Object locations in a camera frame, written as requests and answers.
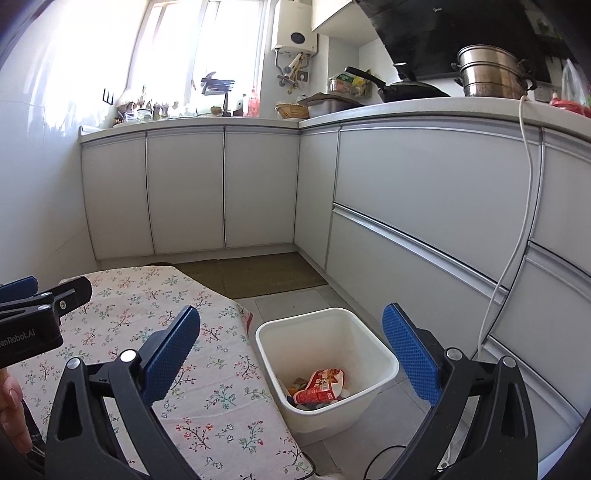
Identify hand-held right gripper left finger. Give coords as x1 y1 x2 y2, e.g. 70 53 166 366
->
46 305 204 480

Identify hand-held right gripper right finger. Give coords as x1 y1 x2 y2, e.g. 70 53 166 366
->
382 302 539 480

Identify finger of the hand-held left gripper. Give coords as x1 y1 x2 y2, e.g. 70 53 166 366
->
0 276 93 326
0 276 38 303

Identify white plastic bin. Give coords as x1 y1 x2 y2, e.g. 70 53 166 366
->
255 308 400 435

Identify red snack bag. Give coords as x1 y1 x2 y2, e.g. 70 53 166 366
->
293 368 347 406

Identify person's left hand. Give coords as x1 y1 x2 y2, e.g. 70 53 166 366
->
0 369 34 455

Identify floral tablecloth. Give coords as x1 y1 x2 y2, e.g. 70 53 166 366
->
9 265 315 480

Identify small brown floor mat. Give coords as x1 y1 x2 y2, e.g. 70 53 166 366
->
175 258 232 296

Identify large brown floor mat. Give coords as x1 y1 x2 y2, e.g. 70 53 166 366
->
218 251 329 300

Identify white door cabinet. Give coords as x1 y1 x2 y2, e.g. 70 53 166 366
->
79 117 303 261

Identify white drawer cabinet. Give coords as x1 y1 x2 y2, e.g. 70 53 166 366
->
293 97 591 462

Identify cluster of small jars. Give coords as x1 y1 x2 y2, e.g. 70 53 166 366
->
113 85 185 125

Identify dark blue rack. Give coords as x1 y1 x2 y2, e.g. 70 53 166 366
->
201 71 235 116

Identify metal tray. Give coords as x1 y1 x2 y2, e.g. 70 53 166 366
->
298 92 365 118

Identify black wok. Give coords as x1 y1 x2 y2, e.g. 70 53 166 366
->
345 67 451 103

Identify wicker basket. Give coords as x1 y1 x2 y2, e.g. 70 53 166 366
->
276 102 310 120

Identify container with food packets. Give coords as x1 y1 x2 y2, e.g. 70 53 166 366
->
329 71 372 97

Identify window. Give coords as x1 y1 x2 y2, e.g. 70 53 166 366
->
124 0 269 109

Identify steel steamer pot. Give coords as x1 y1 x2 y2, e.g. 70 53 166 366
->
451 45 539 99

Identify water heater pipes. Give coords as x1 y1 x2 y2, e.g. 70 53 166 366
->
276 50 310 95

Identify clear plastic bag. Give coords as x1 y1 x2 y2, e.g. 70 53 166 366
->
561 58 591 109

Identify black range hood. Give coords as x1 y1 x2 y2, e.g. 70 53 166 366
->
355 0 561 81

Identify white water heater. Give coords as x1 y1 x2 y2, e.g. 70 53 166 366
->
270 0 320 54

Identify black cable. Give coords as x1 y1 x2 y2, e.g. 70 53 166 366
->
362 444 409 480

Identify white cable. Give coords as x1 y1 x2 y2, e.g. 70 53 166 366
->
478 95 539 361

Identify white wall cabinet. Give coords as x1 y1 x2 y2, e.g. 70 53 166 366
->
311 0 370 33

